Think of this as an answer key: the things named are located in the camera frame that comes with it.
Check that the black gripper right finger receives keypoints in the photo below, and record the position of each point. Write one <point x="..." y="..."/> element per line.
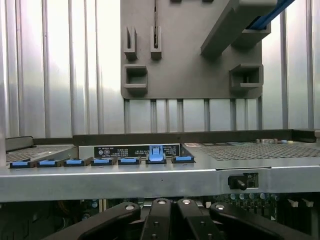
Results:
<point x="237" y="222"/>

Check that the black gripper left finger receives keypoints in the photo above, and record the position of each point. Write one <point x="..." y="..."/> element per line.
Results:
<point x="105" y="222"/>

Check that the green motherboard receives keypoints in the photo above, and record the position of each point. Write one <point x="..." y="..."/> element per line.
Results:
<point x="250" y="200"/>

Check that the open PC case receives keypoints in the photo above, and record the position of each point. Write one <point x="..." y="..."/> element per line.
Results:
<point x="125" y="180"/>

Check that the blue slot retention clip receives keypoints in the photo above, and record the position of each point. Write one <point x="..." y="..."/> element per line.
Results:
<point x="155" y="153"/>
<point x="102" y="161"/>
<point x="74" y="162"/>
<point x="183" y="159"/>
<point x="47" y="163"/>
<point x="21" y="163"/>
<point x="129" y="161"/>

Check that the grey power supply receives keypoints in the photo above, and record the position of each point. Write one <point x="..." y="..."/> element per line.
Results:
<point x="37" y="152"/>

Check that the grey parts rack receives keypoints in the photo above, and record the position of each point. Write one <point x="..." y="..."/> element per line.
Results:
<point x="180" y="62"/>

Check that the hard disk with blue caddy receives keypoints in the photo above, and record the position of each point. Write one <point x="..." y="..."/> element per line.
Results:
<point x="265" y="17"/>

